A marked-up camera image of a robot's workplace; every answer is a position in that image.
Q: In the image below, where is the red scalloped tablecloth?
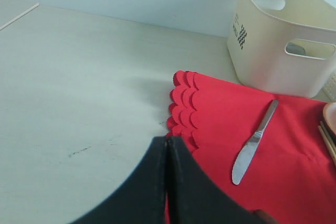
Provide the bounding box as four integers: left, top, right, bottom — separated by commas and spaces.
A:
167, 71, 335, 223

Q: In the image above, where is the metal butter knife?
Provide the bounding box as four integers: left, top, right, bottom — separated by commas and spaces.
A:
232, 100, 279, 185

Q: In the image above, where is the cream plastic storage bin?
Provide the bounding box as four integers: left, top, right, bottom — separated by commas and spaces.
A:
227, 0, 335, 98

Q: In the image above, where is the right wooden chopstick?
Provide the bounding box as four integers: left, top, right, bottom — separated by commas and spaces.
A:
320, 121, 335, 151

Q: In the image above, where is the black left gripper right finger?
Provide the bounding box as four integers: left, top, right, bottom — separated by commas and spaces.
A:
166, 136, 264, 223

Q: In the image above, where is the wooden chopstick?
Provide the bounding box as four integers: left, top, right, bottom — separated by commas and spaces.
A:
320, 121, 335, 151
318, 125, 335, 165

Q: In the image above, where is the stainless steel cup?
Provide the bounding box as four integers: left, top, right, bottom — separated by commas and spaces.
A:
286, 42, 306, 56

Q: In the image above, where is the brown round plate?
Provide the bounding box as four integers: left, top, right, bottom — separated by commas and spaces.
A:
322, 102, 336, 134

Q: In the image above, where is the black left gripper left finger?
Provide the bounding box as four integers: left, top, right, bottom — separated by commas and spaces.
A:
73, 136, 167, 223

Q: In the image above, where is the left wooden chopstick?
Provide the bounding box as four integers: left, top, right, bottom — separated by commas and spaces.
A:
318, 125, 335, 165

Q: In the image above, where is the white perforated plastic basket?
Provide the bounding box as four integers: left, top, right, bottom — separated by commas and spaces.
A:
322, 71, 336, 101

